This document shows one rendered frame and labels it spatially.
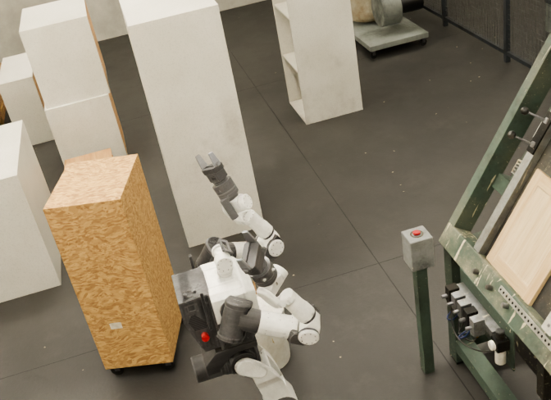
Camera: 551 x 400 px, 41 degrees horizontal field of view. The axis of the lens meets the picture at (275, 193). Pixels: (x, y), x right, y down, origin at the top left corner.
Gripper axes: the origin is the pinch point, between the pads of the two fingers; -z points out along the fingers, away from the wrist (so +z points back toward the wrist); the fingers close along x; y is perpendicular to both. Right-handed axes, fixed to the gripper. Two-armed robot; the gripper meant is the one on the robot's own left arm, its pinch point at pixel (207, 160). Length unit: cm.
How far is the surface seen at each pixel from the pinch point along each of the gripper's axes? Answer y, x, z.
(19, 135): -34, -297, -37
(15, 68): -141, -516, -88
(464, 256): -78, 22, 111
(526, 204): -93, 57, 94
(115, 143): -129, -379, 19
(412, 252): -66, 3, 100
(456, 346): -76, -16, 173
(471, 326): -47, 38, 128
